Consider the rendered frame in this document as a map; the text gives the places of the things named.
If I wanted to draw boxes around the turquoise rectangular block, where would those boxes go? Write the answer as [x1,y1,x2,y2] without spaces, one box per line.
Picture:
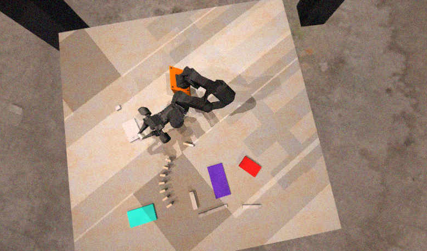
[127,203,158,227]

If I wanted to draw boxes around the purple rectangular block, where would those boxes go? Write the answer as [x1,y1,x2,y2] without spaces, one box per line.
[207,163,231,199]

